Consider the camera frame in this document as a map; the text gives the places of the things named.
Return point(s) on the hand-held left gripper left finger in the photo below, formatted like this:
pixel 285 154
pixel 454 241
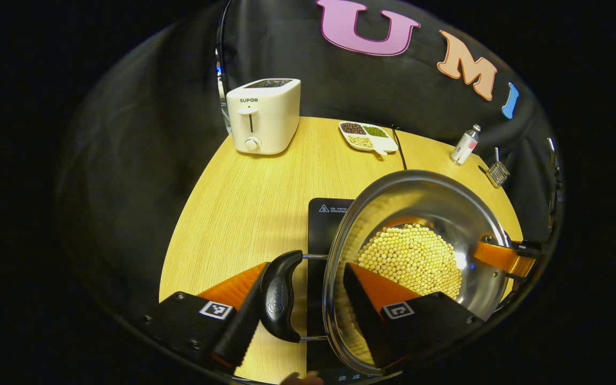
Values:
pixel 238 331

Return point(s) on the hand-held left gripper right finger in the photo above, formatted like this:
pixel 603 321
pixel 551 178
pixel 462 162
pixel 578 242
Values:
pixel 364 310

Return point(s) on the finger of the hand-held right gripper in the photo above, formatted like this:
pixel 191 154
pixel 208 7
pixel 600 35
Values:
pixel 500 258

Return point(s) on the black induction cooktop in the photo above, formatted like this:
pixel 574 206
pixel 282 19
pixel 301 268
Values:
pixel 324 224

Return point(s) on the pile of yellow soybeans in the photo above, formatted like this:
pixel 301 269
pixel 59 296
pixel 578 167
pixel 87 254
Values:
pixel 409 256

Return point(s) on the clear bottle with pink label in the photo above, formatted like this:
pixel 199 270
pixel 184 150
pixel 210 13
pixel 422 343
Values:
pixel 464 145

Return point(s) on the white divided tray of beans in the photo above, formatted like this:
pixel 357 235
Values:
pixel 367 138

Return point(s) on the white toaster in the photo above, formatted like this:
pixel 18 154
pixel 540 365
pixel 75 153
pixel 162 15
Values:
pixel 270 117

